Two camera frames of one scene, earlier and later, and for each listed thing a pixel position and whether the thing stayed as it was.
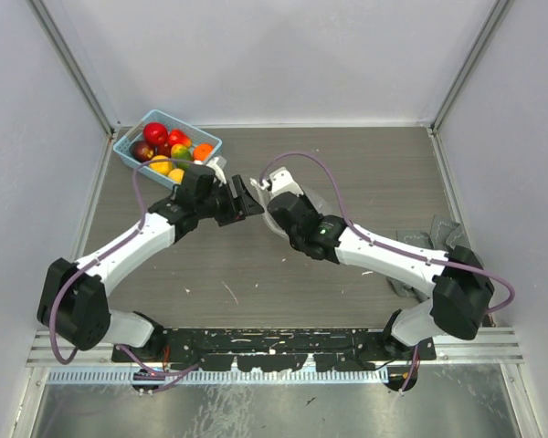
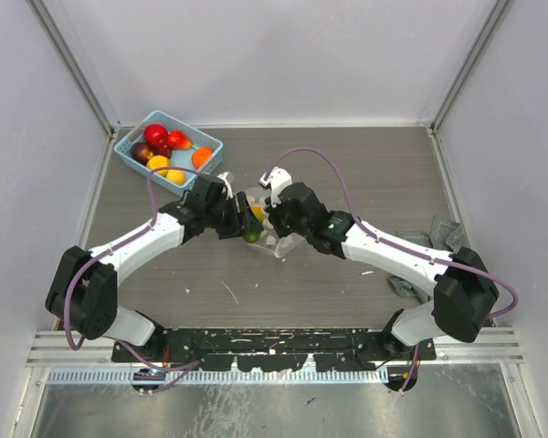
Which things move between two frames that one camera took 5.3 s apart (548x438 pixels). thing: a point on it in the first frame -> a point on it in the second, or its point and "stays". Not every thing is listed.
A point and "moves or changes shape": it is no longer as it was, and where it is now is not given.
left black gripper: [239, 206] -> [241, 221]
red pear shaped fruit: [178, 137] stays
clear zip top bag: [264, 196] moves or changes shape
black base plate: [278, 349] stays
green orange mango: [181, 151] -> [254, 236]
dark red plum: [140, 151] stays
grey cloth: [444, 235] stays
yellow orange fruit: [176, 175] stays
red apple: [155, 133] stays
